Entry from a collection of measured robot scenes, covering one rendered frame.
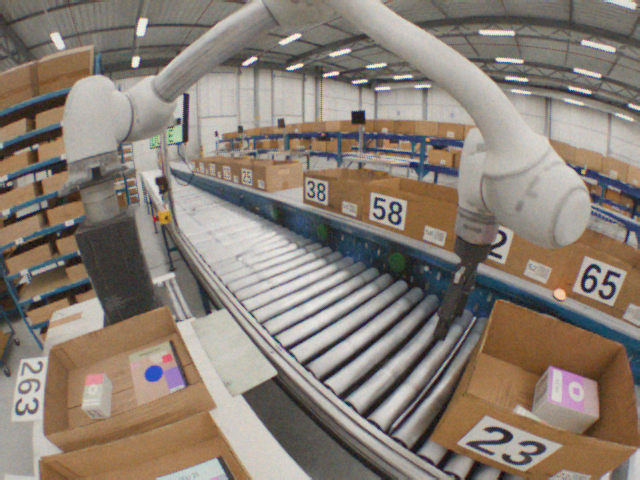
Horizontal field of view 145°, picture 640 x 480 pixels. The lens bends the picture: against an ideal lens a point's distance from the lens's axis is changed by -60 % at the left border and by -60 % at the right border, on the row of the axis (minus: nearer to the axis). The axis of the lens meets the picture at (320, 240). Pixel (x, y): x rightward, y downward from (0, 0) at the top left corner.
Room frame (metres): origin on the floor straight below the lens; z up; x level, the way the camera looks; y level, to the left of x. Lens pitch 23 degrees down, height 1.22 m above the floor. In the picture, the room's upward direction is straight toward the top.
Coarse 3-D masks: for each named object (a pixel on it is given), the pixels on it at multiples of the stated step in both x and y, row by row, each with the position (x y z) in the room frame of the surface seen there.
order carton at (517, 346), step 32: (512, 320) 0.34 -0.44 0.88; (544, 320) 0.28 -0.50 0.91; (480, 352) 0.24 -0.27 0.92; (512, 352) 0.31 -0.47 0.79; (544, 352) 0.25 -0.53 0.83; (576, 352) 0.20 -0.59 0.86; (608, 352) 0.13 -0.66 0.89; (480, 384) 0.26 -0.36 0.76; (512, 384) 0.24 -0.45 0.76; (608, 384) 0.07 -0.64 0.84; (448, 416) 0.16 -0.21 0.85; (480, 416) 0.13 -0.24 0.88; (512, 416) 0.10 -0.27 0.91; (608, 416) 0.01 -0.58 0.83; (448, 448) 0.14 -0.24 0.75; (576, 448) 0.00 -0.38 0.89; (608, 448) -0.04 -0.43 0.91
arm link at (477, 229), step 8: (464, 216) 0.39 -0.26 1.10; (472, 216) 0.37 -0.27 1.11; (480, 216) 0.36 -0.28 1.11; (488, 216) 0.36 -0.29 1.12; (456, 224) 0.41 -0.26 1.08; (464, 224) 0.39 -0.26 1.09; (472, 224) 0.37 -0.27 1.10; (480, 224) 0.36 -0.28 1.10; (488, 224) 0.36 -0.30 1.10; (496, 224) 0.36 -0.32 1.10; (456, 232) 0.40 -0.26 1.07; (464, 232) 0.38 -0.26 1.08; (472, 232) 0.37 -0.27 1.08; (480, 232) 0.36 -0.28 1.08; (488, 232) 0.36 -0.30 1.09; (496, 232) 0.36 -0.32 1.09; (464, 240) 0.39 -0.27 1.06; (472, 240) 0.37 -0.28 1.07; (480, 240) 0.36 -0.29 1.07; (488, 240) 0.36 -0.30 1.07
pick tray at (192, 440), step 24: (144, 432) 0.11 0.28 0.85; (168, 432) 0.13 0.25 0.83; (192, 432) 0.15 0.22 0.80; (216, 432) 0.18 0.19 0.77; (48, 456) -0.04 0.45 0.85; (72, 456) 0.00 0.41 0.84; (96, 456) 0.03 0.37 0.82; (120, 456) 0.05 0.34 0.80; (144, 456) 0.08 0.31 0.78; (168, 456) 0.10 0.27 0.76; (192, 456) 0.12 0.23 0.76; (216, 456) 0.13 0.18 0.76
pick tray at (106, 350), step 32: (128, 320) 0.37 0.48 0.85; (160, 320) 0.43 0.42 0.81; (64, 352) 0.22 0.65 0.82; (96, 352) 0.28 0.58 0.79; (128, 352) 0.33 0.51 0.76; (64, 384) 0.15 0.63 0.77; (128, 384) 0.24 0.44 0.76; (192, 384) 0.23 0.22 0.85; (64, 416) 0.07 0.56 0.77; (128, 416) 0.13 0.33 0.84; (160, 416) 0.17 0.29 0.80; (64, 448) 0.00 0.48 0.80
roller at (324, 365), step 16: (416, 288) 0.69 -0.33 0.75; (400, 304) 0.60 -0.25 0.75; (384, 320) 0.54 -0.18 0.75; (352, 336) 0.48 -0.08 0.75; (368, 336) 0.48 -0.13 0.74; (336, 352) 0.42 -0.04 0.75; (352, 352) 0.43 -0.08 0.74; (304, 368) 0.39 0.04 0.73; (320, 368) 0.37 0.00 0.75; (336, 368) 0.39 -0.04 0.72
